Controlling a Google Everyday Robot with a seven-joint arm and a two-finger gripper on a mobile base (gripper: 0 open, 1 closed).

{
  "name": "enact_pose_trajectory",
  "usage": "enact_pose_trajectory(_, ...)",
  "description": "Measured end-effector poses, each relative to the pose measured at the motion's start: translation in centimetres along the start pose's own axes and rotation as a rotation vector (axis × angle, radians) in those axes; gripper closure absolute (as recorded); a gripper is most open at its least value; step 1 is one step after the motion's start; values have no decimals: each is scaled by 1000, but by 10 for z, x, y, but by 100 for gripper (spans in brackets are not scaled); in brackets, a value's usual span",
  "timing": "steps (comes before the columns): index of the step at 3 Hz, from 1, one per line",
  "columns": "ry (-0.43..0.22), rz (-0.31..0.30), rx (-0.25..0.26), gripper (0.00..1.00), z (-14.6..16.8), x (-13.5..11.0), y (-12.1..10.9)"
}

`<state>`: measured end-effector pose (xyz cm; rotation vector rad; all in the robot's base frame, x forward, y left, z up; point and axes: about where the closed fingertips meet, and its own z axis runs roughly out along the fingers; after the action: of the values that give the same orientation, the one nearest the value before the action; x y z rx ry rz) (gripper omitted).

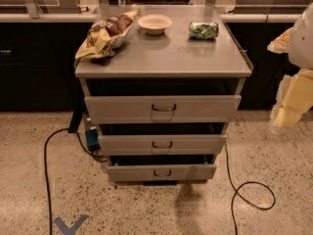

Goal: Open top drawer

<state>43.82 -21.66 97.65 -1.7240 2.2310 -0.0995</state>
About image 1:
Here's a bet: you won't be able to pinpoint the grey metal drawer cabinet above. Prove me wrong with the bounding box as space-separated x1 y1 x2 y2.
73 4 254 186

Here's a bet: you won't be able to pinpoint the black cable on left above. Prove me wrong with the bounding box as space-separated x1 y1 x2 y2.
43 127 108 235

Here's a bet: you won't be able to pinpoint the yellow brown chip bag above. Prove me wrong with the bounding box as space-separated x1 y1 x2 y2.
75 10 139 59

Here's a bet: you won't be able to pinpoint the dark counter cabinets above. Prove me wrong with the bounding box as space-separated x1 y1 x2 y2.
0 23 298 112

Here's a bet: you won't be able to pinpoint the grey top drawer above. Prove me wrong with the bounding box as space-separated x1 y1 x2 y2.
85 95 241 123

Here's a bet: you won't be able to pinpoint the grey middle drawer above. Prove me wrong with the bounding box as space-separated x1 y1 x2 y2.
99 134 226 156

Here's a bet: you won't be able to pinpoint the blue power box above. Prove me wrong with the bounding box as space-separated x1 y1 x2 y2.
85 126 100 151

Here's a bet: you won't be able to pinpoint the black cable on right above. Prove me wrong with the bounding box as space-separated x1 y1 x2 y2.
223 141 277 235

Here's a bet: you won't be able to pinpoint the grey drawer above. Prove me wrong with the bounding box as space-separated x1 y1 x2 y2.
107 164 216 182
85 95 241 123
99 134 226 156

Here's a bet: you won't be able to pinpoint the green snack bag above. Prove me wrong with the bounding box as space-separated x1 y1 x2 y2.
189 22 219 40

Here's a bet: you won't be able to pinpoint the grey bottom drawer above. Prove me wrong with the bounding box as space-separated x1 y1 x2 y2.
107 164 216 182

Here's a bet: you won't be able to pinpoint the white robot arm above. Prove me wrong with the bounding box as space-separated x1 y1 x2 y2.
267 4 313 134

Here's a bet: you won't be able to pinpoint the white paper bowl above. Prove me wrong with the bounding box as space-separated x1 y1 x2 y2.
138 14 172 35

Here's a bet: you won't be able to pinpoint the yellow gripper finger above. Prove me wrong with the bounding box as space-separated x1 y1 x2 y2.
267 28 292 54
269 69 313 135

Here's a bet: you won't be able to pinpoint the black cable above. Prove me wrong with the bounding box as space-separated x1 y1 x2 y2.
223 141 277 235
43 127 108 235

